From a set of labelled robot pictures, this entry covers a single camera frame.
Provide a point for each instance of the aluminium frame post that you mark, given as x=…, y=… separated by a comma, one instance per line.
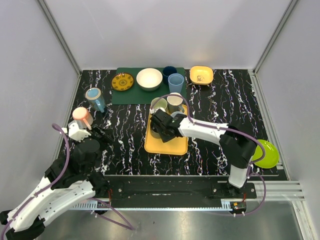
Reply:
x=276, y=33
x=58, y=34

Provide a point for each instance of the orange plastic tray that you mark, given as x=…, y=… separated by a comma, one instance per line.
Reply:
x=178, y=146

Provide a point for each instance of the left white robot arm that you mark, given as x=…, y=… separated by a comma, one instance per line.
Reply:
x=67, y=182

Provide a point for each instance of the yellow patterned plate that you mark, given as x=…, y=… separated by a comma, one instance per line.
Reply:
x=122, y=82

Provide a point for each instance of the dark teal mug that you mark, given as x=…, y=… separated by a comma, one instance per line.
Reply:
x=154, y=131

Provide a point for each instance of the blue mug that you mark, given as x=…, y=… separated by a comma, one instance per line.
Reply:
x=95, y=98

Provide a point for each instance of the right aluminium frame post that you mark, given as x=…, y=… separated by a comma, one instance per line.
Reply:
x=276, y=33

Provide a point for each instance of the grey faceted mug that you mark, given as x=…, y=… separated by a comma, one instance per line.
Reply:
x=174, y=102

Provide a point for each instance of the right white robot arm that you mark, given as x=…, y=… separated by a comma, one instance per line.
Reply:
x=237, y=146

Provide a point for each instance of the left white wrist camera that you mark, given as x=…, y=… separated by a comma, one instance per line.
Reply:
x=76, y=131

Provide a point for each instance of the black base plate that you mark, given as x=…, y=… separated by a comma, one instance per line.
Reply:
x=168, y=192

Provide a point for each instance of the dark blue cup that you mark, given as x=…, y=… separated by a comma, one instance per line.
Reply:
x=166, y=72

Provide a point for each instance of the left aluminium frame post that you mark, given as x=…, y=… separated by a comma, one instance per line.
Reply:
x=58, y=34

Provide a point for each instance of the white bowl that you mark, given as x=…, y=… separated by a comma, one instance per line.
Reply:
x=149, y=79

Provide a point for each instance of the sage green mug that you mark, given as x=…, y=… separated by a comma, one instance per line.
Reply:
x=158, y=103

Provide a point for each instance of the lime green plate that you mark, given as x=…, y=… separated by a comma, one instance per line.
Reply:
x=271, y=157

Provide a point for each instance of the dark green mat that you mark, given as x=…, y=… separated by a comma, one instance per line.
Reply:
x=135, y=95

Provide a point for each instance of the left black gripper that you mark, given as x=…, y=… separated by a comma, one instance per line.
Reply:
x=99, y=133

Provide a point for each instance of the pink mug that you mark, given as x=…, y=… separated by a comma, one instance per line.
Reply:
x=82, y=114

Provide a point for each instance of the white grey mug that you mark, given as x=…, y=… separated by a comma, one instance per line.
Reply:
x=178, y=114

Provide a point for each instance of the yellow square bowl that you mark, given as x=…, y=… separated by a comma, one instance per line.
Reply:
x=201, y=75

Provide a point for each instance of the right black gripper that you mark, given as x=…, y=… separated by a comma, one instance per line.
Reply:
x=166, y=139

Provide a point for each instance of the light blue plastic cup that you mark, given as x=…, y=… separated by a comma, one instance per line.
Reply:
x=175, y=83

